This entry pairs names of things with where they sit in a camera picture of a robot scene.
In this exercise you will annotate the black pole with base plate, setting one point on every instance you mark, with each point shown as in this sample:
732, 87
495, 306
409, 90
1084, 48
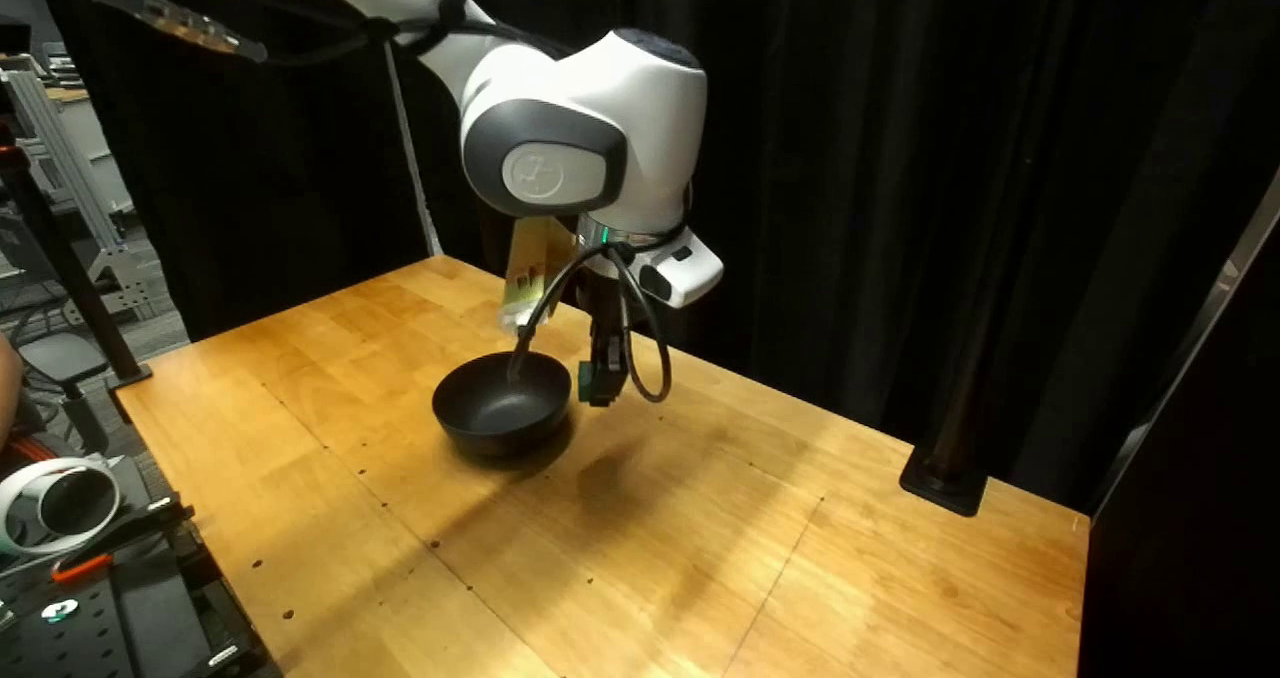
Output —
70, 278
960, 378

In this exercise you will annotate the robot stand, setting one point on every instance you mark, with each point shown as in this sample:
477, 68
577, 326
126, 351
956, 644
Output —
130, 618

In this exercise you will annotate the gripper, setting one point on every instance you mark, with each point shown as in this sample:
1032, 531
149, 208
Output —
608, 308

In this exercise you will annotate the black bowl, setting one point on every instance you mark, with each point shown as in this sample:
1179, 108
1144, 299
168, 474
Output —
500, 413

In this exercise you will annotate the aluminium frame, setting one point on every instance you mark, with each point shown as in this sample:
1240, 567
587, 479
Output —
70, 168

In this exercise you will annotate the small green object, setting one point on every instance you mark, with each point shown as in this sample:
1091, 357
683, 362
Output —
588, 383

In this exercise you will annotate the person's forearm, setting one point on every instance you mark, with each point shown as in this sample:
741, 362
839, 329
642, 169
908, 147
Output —
8, 388

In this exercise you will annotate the small round disc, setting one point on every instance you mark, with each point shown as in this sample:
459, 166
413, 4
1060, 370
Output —
59, 610

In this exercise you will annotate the black stool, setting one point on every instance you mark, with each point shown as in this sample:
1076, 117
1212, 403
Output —
62, 358

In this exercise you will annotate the dark flat bar brown edge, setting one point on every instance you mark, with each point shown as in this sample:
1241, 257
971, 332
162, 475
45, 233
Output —
180, 20

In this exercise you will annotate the black curtain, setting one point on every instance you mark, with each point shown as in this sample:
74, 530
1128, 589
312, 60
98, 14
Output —
900, 158

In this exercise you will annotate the dark panel with silver edge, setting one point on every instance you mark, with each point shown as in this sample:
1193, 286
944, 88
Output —
1190, 518

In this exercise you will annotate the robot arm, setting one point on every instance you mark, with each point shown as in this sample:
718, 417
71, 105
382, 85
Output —
640, 108

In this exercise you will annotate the white headset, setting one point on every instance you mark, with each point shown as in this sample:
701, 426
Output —
40, 488

